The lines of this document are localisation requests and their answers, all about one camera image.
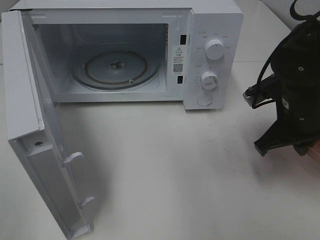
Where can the white warning label sticker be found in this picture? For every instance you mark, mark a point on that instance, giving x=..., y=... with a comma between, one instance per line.
x=179, y=55

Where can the white microwave oven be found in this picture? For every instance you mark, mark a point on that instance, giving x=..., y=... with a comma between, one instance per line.
x=66, y=25

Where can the round white door button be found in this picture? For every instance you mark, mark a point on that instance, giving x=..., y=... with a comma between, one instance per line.
x=205, y=100

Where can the lower white timer knob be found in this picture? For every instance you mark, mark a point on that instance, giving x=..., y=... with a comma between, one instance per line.
x=209, y=80

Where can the upper white power knob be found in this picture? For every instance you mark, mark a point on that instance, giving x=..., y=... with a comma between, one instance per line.
x=215, y=48

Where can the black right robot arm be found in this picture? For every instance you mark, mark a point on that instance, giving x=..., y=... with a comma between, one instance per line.
x=290, y=78

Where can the white microwave door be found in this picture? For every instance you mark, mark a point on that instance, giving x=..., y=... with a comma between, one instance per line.
x=33, y=128

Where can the pink round plate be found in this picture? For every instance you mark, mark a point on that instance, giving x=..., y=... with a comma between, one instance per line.
x=314, y=151

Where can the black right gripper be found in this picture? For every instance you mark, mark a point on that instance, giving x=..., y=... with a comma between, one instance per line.
x=297, y=110

